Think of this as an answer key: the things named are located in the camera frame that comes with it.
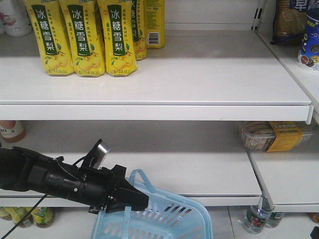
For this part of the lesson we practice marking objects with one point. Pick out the clear water bottle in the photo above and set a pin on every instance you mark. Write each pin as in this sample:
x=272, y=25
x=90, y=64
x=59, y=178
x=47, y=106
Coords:
x=256, y=217
x=274, y=219

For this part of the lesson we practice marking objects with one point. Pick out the white peach drink bottle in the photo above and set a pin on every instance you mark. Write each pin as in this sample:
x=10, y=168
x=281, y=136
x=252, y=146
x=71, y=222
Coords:
x=14, y=18

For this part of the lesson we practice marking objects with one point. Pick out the blue cookie tub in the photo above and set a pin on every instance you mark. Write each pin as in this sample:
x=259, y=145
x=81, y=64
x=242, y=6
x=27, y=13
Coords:
x=308, y=56

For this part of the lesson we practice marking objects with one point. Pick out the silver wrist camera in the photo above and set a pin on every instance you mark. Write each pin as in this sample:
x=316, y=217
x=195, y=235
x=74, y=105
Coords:
x=99, y=154

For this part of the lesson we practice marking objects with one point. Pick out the orange C100 drink bottle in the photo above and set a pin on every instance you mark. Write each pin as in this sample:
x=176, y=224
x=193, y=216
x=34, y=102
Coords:
x=12, y=130

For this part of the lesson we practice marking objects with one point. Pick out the yellow lemon tea bottle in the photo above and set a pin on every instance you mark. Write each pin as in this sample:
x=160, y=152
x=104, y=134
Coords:
x=18, y=213
x=43, y=217
x=5, y=215

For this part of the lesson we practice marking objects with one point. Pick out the white metal shelving unit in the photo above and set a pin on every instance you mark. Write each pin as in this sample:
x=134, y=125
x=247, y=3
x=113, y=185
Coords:
x=176, y=116

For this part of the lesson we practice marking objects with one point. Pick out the dark biscuit packet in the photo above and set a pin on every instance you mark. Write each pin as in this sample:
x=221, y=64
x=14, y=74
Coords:
x=289, y=21

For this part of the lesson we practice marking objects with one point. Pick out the clear biscuit tray yellow label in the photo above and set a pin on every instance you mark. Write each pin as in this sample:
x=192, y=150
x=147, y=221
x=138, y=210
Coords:
x=273, y=136

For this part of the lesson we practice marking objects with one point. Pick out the yellow pear drink bottle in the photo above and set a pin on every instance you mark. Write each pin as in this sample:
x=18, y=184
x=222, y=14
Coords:
x=51, y=35
x=83, y=22
x=139, y=28
x=120, y=54
x=155, y=24

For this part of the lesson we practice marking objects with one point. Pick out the light blue plastic basket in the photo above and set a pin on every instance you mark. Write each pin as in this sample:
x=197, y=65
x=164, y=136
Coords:
x=168, y=216

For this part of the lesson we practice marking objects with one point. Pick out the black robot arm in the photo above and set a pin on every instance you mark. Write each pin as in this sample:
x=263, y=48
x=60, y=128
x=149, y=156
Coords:
x=22, y=170

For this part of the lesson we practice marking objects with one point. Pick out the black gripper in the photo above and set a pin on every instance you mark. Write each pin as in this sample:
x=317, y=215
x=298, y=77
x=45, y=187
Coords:
x=99, y=188

